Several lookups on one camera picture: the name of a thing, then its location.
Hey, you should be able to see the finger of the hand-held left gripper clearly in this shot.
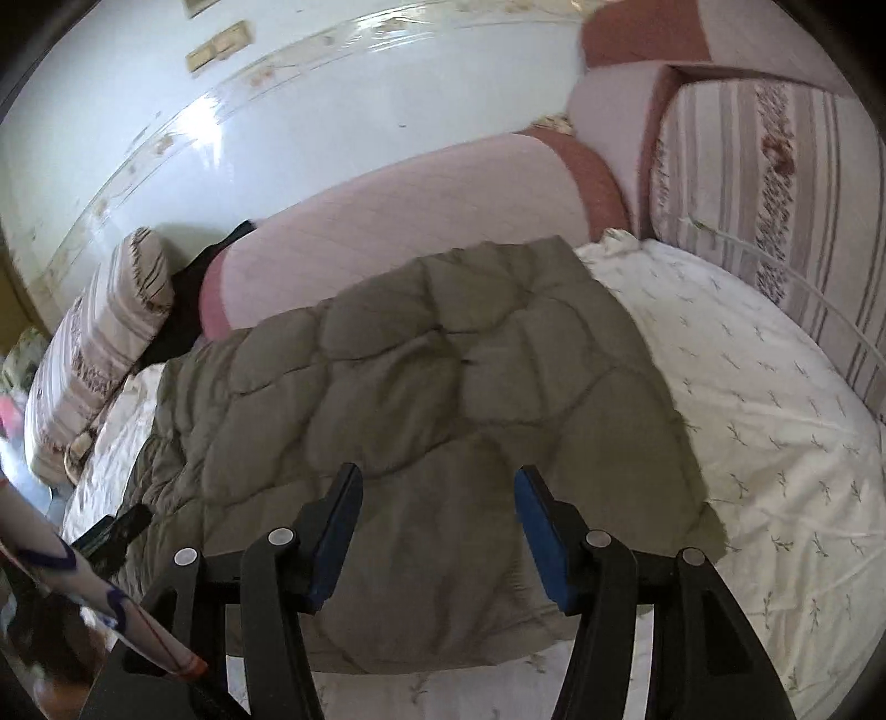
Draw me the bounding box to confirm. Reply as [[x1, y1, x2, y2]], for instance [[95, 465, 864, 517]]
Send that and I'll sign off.
[[69, 503, 153, 575]]

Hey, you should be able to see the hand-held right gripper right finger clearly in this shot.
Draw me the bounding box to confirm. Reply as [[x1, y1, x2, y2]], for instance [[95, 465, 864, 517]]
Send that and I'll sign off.
[[512, 465, 797, 720]]

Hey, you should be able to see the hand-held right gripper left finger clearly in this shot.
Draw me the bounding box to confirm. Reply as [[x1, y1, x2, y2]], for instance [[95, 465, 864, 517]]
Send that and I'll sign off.
[[79, 462, 364, 720]]

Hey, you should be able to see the grey quilted jacket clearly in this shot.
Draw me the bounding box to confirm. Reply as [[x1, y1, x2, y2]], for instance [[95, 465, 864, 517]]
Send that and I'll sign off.
[[125, 235, 728, 676]]

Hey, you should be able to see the beige patterned cloth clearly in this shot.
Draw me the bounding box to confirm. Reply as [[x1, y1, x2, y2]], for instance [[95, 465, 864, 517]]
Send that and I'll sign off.
[[62, 429, 101, 479]]

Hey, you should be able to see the stained glass window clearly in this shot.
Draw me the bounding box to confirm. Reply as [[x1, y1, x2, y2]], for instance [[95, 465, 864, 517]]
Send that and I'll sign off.
[[0, 332, 43, 451]]

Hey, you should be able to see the striped floral pillow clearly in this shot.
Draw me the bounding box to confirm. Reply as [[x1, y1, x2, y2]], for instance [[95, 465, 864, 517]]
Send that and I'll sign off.
[[24, 227, 176, 486]]

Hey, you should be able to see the white floral bed sheet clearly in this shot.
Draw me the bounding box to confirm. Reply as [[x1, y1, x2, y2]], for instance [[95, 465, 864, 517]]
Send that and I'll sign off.
[[62, 239, 886, 720]]

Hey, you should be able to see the black cloth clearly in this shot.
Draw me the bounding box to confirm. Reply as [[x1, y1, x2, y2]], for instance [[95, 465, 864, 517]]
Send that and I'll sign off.
[[138, 220, 257, 368]]

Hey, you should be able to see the pink rolled blanket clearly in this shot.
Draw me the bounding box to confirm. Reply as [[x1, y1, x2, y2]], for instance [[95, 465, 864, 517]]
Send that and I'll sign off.
[[199, 128, 627, 340]]

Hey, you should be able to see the striped floral folded quilt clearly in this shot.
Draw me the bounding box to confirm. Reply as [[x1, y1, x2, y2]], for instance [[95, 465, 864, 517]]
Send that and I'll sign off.
[[647, 76, 886, 409]]

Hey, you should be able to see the white cable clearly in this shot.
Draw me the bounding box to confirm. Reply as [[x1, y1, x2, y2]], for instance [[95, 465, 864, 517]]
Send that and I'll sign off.
[[682, 218, 886, 389]]

